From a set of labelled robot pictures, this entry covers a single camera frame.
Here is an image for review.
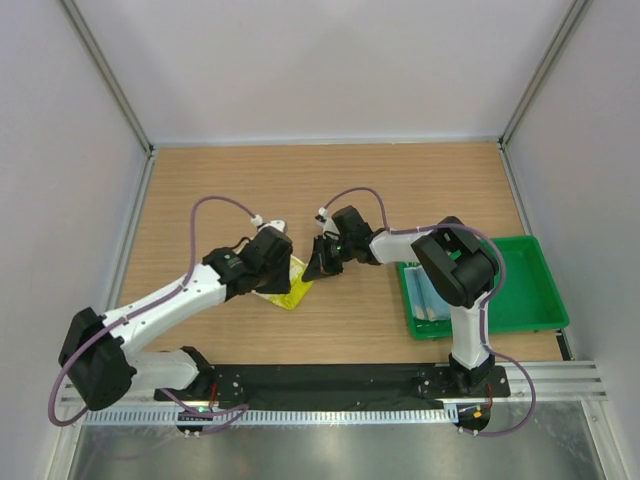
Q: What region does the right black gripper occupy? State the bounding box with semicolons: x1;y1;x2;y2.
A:
304;234;355;282

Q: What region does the yellow green printed towel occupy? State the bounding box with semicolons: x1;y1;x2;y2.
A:
257;256;313;311

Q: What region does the blue polka dot towel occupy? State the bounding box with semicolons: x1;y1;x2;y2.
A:
403;266;451;322

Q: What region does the green plastic tray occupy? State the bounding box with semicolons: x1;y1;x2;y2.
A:
396;236;569;340

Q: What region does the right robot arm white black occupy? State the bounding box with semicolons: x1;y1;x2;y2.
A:
303;205;505;396

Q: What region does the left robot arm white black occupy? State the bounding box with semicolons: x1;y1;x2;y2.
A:
59;220;293;411

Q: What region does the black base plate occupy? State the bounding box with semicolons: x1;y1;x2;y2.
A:
172;363;511;412

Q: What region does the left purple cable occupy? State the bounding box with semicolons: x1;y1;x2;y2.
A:
48;195;266;435

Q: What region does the perforated metal cable rail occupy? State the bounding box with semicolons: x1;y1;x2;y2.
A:
84;404;458;427

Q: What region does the left aluminium frame post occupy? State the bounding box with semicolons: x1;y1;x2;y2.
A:
58;0;154;157

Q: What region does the aluminium frame post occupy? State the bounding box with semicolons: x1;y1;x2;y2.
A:
498;0;592;151
58;0;154;157

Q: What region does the right aluminium frame post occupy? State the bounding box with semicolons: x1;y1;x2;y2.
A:
498;0;592;151

